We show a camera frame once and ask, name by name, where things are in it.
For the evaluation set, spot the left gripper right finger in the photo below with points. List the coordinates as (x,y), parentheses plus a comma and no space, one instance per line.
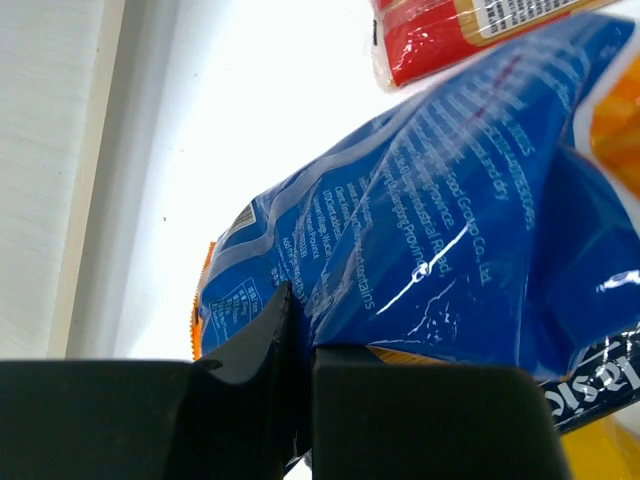
(373,420)

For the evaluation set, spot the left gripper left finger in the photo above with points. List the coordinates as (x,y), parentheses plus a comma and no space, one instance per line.
(240,412)

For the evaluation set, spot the blue orange pasta bag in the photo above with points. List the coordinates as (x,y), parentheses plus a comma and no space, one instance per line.
(491,219)

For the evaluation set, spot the yellow fusilli pasta bag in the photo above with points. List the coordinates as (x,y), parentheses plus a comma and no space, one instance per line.
(602,450)

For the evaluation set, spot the white two-tier shelf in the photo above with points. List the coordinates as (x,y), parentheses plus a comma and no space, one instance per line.
(81,84)

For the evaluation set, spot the dark blue spaghetti pack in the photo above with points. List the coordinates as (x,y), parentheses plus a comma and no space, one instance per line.
(590,390)

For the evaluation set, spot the red spaghetti pack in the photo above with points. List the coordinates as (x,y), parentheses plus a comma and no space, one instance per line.
(413,39)

